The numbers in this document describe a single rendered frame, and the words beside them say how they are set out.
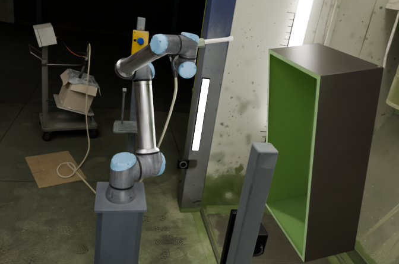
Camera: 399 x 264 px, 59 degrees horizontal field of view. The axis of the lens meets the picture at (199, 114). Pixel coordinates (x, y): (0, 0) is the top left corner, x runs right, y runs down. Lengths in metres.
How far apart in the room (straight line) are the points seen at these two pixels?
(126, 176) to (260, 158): 1.47
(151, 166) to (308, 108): 1.15
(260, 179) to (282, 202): 2.03
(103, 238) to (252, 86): 1.58
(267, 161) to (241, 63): 2.04
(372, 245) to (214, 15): 2.13
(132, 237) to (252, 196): 1.59
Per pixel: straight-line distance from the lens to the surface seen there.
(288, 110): 2.51
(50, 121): 4.53
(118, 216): 2.27
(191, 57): 1.77
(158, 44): 1.68
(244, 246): 0.94
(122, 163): 2.15
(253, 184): 0.84
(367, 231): 3.26
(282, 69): 2.38
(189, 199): 3.24
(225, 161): 3.12
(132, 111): 3.00
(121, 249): 2.43
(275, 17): 2.85
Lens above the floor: 1.97
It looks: 21 degrees down
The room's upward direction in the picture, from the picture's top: 9 degrees clockwise
